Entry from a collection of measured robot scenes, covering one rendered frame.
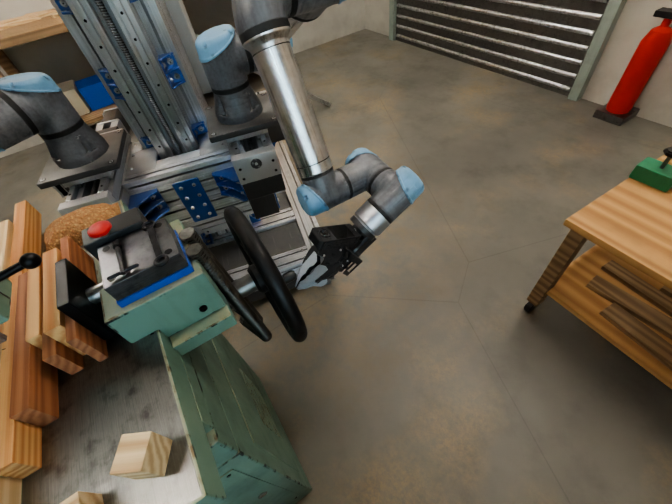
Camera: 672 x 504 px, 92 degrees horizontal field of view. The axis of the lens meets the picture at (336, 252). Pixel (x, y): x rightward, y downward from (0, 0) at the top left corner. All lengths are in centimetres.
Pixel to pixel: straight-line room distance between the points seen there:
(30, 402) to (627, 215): 140
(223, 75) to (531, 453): 151
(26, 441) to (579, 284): 155
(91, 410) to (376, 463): 96
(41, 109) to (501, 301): 170
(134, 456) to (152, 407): 8
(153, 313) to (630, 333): 139
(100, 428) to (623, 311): 148
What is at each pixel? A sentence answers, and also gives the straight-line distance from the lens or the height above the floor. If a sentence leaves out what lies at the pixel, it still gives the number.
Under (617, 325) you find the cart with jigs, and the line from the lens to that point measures 149.
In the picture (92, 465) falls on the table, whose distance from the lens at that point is 51.
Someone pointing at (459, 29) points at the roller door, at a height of 25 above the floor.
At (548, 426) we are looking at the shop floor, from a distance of 145.
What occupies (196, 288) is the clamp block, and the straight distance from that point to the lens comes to 50.
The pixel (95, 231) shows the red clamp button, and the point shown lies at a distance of 54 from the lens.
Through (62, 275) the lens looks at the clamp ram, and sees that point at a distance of 56.
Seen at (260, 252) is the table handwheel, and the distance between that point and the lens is 50.
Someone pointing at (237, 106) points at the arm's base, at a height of 87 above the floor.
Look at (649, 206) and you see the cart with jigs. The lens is 139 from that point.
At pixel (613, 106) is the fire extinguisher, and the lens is 296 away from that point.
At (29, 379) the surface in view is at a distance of 56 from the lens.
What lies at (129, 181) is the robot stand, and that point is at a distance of 126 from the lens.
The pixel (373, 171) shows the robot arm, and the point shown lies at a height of 86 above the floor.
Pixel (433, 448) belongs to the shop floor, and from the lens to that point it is 133.
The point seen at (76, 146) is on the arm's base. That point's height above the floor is 87.
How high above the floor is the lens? 130
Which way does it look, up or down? 49 degrees down
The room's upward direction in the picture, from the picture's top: 10 degrees counter-clockwise
